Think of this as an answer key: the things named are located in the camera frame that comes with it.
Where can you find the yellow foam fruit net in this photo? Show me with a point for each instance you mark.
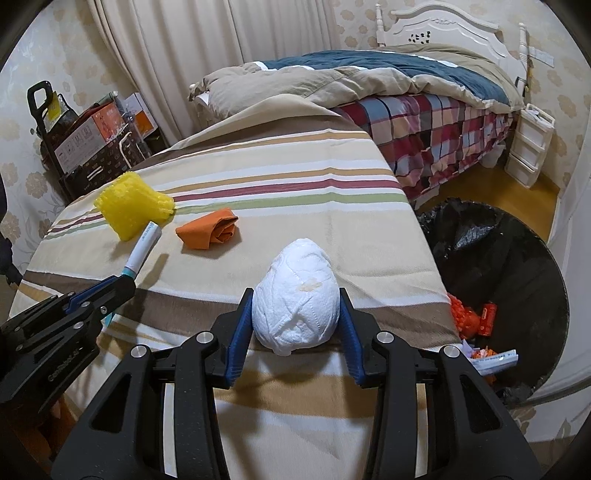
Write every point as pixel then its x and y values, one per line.
pixel 128 204

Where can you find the white tube with teal cap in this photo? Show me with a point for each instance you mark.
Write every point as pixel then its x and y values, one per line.
pixel 135 261

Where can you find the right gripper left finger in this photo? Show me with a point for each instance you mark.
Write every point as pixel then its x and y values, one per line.
pixel 241 334

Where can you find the orange plastic bag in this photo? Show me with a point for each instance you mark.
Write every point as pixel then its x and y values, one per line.
pixel 486 368

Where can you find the trash bin with black bag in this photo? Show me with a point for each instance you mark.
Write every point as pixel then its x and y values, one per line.
pixel 485 255

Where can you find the white door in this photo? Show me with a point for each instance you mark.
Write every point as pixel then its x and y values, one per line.
pixel 570 244

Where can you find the beige and blue duvet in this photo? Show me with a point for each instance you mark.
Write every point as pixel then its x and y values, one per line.
pixel 332 78

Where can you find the black hand trolley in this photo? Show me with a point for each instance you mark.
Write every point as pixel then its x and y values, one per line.
pixel 37 112

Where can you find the white paper ball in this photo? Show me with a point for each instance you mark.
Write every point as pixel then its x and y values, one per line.
pixel 296 305

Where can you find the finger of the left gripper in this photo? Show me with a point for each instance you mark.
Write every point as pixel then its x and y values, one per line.
pixel 89 301
pixel 59 321

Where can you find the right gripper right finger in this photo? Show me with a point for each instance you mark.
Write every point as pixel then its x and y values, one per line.
pixel 351 334

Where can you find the white plastic drawer unit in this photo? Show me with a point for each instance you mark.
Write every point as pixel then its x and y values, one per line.
pixel 530 146

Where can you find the white orange cardboard box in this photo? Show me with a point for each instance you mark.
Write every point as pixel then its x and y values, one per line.
pixel 89 137

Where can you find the cream curtain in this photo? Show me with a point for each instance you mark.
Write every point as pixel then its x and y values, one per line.
pixel 165 46

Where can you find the lavender paper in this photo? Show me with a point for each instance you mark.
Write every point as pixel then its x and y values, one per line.
pixel 469 351

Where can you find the red foam fruit net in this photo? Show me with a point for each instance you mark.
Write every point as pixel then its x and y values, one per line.
pixel 467 321

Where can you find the orange paper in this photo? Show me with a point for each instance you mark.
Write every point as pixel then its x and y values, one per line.
pixel 215 228

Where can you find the small white orange box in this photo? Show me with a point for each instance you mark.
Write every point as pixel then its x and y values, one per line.
pixel 135 105

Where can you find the plaid bed sheet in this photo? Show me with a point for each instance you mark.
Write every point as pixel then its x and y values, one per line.
pixel 427 139

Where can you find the striped bed sheet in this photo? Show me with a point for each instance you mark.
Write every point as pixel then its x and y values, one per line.
pixel 289 169

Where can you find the red tube with black cap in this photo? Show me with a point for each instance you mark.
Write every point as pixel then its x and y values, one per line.
pixel 487 319

